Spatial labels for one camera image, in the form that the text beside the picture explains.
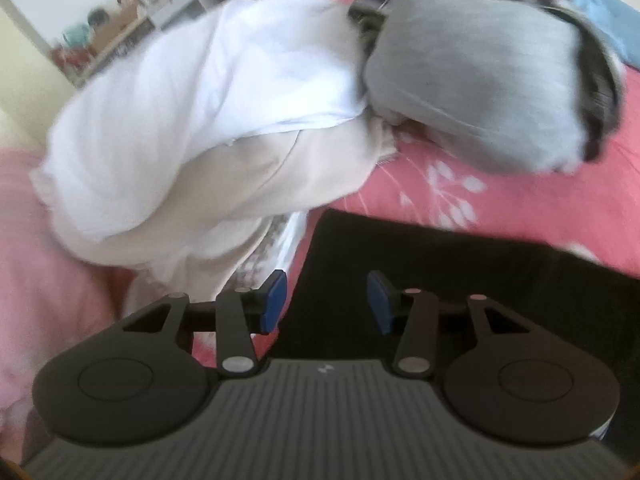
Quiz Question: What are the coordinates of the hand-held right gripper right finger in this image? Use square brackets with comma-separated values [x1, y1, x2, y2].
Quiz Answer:
[366, 270, 533, 379]

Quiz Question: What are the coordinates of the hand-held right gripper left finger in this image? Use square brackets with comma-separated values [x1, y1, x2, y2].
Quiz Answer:
[122, 269, 289, 379]

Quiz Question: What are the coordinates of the houndstooth trimmed white garment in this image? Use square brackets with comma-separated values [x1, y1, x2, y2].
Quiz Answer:
[230, 212, 308, 293]

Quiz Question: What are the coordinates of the pink floral blanket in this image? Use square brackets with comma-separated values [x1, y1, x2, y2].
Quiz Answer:
[190, 0, 640, 366]

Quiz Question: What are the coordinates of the light pink quilt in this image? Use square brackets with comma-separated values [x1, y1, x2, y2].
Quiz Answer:
[0, 147, 136, 461]

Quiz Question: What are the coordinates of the black white plaid garment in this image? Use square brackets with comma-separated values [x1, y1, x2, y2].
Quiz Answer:
[347, 0, 626, 163]

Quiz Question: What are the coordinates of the white cluttered shelf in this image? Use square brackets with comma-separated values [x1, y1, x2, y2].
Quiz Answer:
[47, 0, 211, 88]

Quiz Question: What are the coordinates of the folded light blue cloth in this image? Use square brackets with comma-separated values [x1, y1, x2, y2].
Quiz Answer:
[570, 0, 640, 68]

